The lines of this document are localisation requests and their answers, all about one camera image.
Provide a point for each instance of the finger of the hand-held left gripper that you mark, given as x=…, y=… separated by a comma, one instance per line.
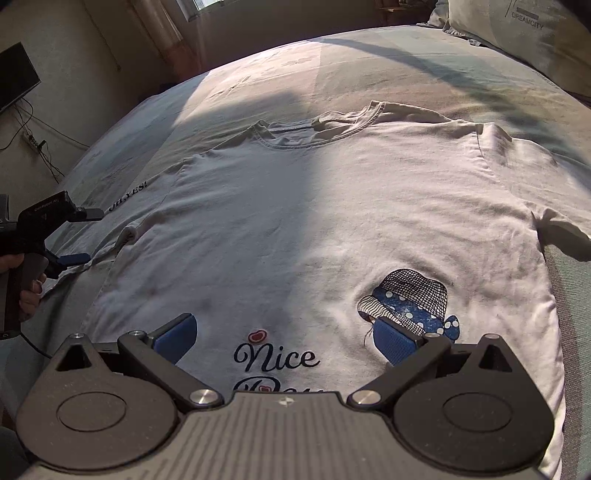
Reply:
x=90, y=214
x=74, y=259

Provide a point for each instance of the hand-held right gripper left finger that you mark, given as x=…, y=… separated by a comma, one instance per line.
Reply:
x=178, y=337

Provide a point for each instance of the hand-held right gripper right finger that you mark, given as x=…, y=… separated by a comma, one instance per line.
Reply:
x=392, y=341

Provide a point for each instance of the white printed t-shirt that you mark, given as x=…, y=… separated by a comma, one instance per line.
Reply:
x=323, y=207

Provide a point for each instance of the person's left hand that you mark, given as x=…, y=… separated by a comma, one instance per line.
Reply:
x=30, y=302

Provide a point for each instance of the white power strip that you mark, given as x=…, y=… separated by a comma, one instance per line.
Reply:
x=33, y=141

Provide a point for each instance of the pink patterned curtain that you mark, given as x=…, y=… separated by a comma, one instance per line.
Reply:
x=161, y=37

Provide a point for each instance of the window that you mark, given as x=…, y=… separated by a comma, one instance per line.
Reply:
x=203, y=3

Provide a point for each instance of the bed with pastel sheet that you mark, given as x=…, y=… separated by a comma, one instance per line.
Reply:
x=323, y=60

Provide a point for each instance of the grey pillow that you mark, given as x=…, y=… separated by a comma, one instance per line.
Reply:
x=438, y=16

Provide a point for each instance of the wooden nightstand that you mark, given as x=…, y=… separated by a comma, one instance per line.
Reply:
x=406, y=11

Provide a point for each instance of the large beige pillow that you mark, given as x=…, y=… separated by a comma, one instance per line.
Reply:
x=521, y=37

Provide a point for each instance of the black wall television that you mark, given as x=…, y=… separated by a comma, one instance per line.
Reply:
x=16, y=74

